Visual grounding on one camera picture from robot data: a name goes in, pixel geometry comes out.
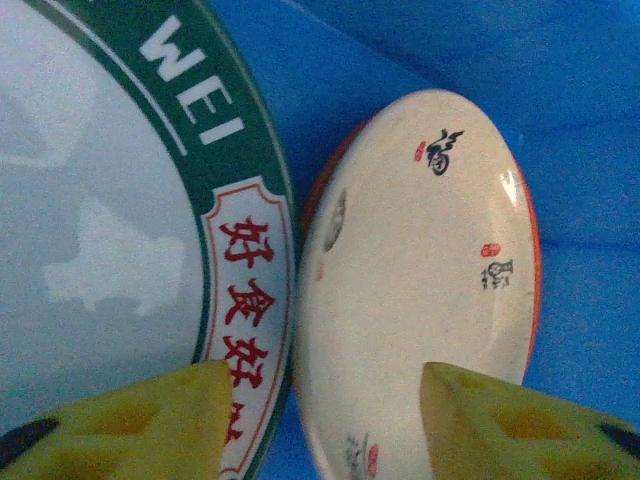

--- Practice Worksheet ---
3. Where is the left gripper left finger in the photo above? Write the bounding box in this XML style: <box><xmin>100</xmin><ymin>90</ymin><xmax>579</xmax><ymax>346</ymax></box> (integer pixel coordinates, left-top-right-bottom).
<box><xmin>0</xmin><ymin>359</ymin><xmax>235</xmax><ymax>480</ymax></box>

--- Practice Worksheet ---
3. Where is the green-rimmed white plate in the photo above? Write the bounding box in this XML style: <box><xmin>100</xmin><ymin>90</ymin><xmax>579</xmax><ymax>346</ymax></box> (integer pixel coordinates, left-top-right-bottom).
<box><xmin>0</xmin><ymin>0</ymin><xmax>301</xmax><ymax>480</ymax></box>

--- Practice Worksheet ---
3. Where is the blue plastic bin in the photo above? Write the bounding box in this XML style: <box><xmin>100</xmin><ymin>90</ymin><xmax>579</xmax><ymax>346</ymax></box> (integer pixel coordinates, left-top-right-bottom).
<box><xmin>207</xmin><ymin>0</ymin><xmax>640</xmax><ymax>480</ymax></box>

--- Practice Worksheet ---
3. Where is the cream plate with calligraphy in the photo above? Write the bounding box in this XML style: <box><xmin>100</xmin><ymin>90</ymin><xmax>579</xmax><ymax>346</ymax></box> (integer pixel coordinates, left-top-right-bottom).
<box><xmin>294</xmin><ymin>88</ymin><xmax>539</xmax><ymax>480</ymax></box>

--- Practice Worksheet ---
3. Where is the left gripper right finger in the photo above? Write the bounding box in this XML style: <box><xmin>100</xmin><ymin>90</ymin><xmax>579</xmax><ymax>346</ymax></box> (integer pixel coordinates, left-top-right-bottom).
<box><xmin>421</xmin><ymin>361</ymin><xmax>640</xmax><ymax>480</ymax></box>

